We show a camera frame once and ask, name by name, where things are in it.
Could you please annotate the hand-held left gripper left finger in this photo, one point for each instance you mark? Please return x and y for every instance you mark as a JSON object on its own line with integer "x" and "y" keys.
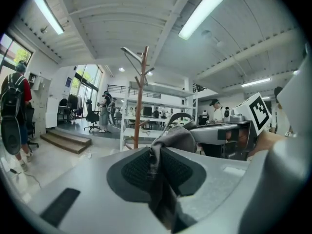
{"x": 131, "y": 172}

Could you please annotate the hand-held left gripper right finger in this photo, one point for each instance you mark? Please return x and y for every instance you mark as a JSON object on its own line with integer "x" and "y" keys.
{"x": 180, "y": 172}

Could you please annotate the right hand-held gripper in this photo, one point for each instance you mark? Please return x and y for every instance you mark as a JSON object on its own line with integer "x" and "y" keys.
{"x": 243, "y": 121}

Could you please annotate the grey cap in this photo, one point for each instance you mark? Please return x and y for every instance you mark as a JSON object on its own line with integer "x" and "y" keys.
{"x": 176, "y": 136}

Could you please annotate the brown wooden coat rack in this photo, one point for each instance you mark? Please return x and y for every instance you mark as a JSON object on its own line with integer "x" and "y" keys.
{"x": 139, "y": 106}

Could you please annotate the person's right forearm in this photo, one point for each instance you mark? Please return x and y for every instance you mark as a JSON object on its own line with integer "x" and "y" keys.
{"x": 270, "y": 142}

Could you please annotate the white metal shelf rack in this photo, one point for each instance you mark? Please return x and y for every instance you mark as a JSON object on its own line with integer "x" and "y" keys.
{"x": 158, "y": 111}

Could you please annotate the black office chair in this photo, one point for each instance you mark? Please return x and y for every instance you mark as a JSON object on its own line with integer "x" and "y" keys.
{"x": 92, "y": 117}
{"x": 30, "y": 128}

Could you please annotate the long ceiling light tube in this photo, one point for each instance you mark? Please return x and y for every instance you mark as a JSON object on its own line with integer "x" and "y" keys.
{"x": 256, "y": 82}
{"x": 204, "y": 11}
{"x": 47, "y": 12}

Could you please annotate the wooden steps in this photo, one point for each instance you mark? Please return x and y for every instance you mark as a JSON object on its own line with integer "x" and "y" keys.
{"x": 65, "y": 140}

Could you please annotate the round ceiling spotlight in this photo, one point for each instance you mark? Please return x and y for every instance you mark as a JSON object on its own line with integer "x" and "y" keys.
{"x": 121, "y": 69}
{"x": 150, "y": 73}

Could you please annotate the white cabinet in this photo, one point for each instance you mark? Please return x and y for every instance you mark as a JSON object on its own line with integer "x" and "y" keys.
{"x": 51, "y": 112}

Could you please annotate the grey clothes hanger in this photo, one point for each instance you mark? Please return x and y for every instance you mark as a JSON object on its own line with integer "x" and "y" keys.
{"x": 132, "y": 53}

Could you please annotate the black oval bag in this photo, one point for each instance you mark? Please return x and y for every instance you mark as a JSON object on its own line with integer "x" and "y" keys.
{"x": 11, "y": 136}

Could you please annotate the clothes rail with garments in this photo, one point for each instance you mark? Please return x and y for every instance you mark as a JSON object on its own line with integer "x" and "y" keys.
{"x": 75, "y": 105}

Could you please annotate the blue wall poster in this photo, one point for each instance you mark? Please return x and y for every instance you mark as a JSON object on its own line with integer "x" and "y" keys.
{"x": 68, "y": 82}

